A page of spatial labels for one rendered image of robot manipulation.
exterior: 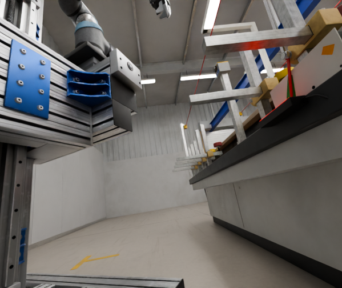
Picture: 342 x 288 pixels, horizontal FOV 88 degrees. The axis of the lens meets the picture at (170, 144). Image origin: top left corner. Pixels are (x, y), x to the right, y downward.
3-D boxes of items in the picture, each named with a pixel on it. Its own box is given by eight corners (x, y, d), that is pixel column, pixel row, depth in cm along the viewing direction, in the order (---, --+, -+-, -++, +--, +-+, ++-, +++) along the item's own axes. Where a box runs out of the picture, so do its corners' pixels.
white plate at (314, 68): (352, 63, 37) (333, 27, 40) (277, 117, 62) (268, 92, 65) (354, 63, 37) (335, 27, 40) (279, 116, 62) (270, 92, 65)
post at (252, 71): (274, 142, 67) (241, 43, 80) (269, 145, 70) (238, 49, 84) (283, 141, 67) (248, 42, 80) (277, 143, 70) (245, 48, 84)
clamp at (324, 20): (326, 24, 41) (318, 9, 43) (288, 66, 54) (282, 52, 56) (348, 22, 42) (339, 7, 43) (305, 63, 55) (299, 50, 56)
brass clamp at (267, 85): (266, 90, 65) (262, 78, 66) (250, 107, 78) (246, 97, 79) (282, 88, 65) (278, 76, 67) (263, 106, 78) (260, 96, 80)
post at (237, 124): (241, 143, 93) (221, 72, 106) (237, 146, 98) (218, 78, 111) (249, 142, 94) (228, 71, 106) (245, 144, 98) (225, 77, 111)
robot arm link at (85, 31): (67, 47, 72) (67, 23, 76) (91, 68, 85) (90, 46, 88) (91, 36, 69) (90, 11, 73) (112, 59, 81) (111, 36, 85)
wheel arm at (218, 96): (190, 103, 66) (189, 94, 68) (189, 108, 70) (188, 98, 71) (299, 90, 69) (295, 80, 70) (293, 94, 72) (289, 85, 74)
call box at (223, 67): (220, 72, 104) (217, 62, 107) (216, 80, 111) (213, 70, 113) (231, 71, 105) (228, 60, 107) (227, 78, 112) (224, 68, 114)
